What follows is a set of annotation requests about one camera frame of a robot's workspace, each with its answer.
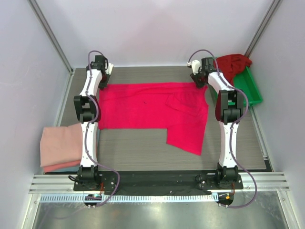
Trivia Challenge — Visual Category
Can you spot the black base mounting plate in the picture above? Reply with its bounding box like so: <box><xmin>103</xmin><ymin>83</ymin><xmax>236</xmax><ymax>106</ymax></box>
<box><xmin>68</xmin><ymin>170</ymin><xmax>244</xmax><ymax>196</ymax></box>

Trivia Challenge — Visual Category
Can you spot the dark red t shirt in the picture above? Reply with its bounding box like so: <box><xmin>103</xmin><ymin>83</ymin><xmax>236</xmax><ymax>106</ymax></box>
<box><xmin>216</xmin><ymin>54</ymin><xmax>253</xmax><ymax>86</ymax></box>

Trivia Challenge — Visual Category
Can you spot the folded light pink t shirt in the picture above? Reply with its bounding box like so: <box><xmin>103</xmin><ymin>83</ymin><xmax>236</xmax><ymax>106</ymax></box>
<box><xmin>40</xmin><ymin>123</ymin><xmax>82</xmax><ymax>168</ymax></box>

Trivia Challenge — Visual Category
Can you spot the folded salmon t shirt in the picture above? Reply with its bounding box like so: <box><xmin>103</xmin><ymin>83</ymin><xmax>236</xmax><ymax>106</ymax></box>
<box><xmin>43</xmin><ymin>160</ymin><xmax>81</xmax><ymax>172</ymax></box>

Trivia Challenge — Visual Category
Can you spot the folded light blue t shirt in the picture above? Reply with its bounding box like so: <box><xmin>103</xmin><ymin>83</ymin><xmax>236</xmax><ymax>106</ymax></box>
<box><xmin>56</xmin><ymin>166</ymin><xmax>79</xmax><ymax>172</ymax></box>

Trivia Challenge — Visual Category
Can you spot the left aluminium frame post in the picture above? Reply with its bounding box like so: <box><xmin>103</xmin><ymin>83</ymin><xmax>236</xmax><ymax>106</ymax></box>
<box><xmin>27</xmin><ymin>0</ymin><xmax>73</xmax><ymax>74</ymax></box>

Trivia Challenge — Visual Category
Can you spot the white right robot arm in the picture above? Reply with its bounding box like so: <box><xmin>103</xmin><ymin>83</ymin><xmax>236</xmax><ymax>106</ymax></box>
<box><xmin>187</xmin><ymin>58</ymin><xmax>247</xmax><ymax>190</ymax></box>

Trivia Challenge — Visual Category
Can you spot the green plastic tray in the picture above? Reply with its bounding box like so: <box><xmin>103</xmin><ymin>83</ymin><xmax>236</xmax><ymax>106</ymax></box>
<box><xmin>234</xmin><ymin>67</ymin><xmax>263</xmax><ymax>106</ymax></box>

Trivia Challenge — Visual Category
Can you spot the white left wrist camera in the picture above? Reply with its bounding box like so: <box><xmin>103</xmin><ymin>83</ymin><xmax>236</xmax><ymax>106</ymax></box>
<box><xmin>105</xmin><ymin>63</ymin><xmax>114</xmax><ymax>75</ymax></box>

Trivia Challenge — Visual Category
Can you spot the aluminium extrusion rail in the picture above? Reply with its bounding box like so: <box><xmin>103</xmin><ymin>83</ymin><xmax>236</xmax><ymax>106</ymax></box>
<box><xmin>29</xmin><ymin>172</ymin><xmax>290</xmax><ymax>194</ymax></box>

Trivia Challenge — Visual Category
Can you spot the aluminium frame post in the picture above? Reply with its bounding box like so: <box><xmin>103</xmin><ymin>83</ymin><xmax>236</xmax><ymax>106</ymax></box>
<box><xmin>244</xmin><ymin>0</ymin><xmax>283</xmax><ymax>58</ymax></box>
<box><xmin>27</xmin><ymin>0</ymin><xmax>73</xmax><ymax>74</ymax></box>

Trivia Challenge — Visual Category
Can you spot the slotted white cable duct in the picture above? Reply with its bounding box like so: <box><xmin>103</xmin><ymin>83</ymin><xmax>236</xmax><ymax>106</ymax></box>
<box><xmin>40</xmin><ymin>193</ymin><xmax>218</xmax><ymax>204</ymax></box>

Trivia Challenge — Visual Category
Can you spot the right aluminium frame post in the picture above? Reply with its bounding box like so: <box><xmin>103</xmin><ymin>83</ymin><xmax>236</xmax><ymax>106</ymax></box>
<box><xmin>244</xmin><ymin>0</ymin><xmax>283</xmax><ymax>58</ymax></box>

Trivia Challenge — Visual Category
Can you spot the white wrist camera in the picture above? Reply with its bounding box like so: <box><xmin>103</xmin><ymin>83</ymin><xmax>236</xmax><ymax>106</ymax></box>
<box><xmin>187</xmin><ymin>60</ymin><xmax>202</xmax><ymax>74</ymax></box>
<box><xmin>105</xmin><ymin>63</ymin><xmax>114</xmax><ymax>75</ymax></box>

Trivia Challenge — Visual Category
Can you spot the hot pink t shirt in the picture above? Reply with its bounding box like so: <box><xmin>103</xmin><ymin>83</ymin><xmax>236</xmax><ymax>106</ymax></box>
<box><xmin>99</xmin><ymin>83</ymin><xmax>209</xmax><ymax>155</ymax></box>

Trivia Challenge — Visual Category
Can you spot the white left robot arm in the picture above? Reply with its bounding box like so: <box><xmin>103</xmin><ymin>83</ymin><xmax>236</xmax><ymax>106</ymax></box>
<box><xmin>73</xmin><ymin>51</ymin><xmax>113</xmax><ymax>191</ymax></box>

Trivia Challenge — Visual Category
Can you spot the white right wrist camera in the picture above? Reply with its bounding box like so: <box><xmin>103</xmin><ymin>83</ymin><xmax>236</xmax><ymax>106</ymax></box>
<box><xmin>187</xmin><ymin>60</ymin><xmax>202</xmax><ymax>74</ymax></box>

